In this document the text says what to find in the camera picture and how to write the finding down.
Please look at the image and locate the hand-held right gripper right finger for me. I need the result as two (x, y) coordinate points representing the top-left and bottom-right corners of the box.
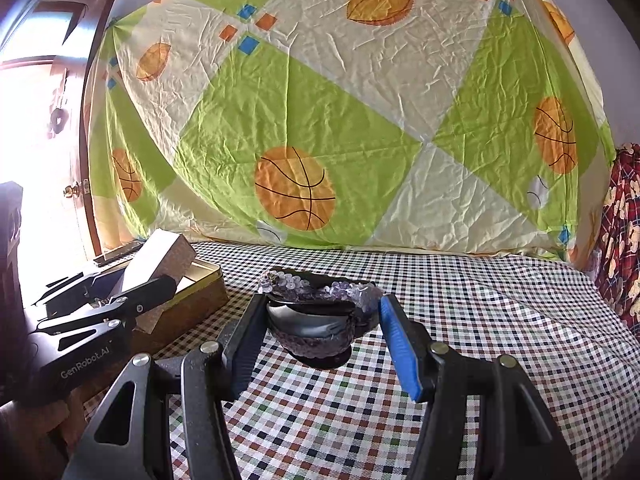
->
(378, 294), (583, 480)

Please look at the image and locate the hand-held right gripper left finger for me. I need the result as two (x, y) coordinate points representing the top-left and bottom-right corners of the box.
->
(62, 294), (271, 480)

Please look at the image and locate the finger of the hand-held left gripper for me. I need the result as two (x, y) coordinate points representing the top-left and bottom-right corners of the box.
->
(35, 276), (178, 356)
(32, 267), (128, 318)

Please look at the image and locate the brown cardboard box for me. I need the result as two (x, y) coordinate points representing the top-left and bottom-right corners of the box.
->
(120, 228), (196, 306)

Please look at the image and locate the gold metal tin box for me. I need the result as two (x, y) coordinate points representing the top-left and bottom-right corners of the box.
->
(92, 257), (230, 356)

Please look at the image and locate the purple sequined bowl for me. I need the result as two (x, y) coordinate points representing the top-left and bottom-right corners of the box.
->
(257, 266), (385, 370)

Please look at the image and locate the dark furniture piece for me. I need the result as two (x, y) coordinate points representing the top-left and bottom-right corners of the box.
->
(0, 181), (38, 401)

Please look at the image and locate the checkered tablecloth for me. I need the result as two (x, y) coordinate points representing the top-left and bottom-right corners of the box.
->
(82, 240), (640, 480)

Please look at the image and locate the wooden door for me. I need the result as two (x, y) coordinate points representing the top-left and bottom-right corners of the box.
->
(0, 0), (121, 261)

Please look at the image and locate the hanging door ornament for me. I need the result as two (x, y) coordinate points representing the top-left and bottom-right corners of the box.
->
(47, 70), (71, 138)

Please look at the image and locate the basketball printed green sheet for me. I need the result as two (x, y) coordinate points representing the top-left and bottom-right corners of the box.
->
(90, 0), (616, 261)

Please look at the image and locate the red printed cloth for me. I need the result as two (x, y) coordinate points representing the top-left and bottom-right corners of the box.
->
(595, 144), (640, 331)

